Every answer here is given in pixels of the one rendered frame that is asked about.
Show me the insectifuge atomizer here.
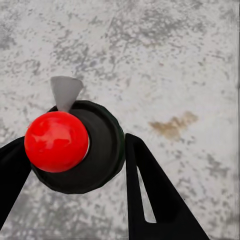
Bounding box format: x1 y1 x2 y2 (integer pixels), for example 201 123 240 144
24 75 126 195

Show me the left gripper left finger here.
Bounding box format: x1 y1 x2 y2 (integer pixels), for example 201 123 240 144
0 136 32 230

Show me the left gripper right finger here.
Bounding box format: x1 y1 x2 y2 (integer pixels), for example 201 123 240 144
125 133 210 240

